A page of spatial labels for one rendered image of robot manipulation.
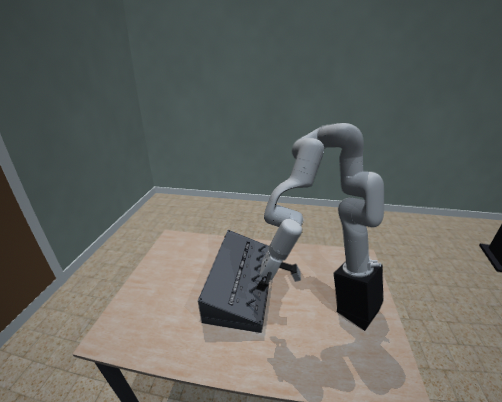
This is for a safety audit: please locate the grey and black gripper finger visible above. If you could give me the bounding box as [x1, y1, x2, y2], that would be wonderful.
[256, 272, 272, 292]

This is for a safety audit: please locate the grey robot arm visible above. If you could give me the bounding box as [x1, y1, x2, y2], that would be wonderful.
[264, 123, 384, 277]

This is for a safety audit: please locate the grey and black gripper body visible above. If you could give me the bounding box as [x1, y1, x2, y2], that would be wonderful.
[260, 250, 286, 280]

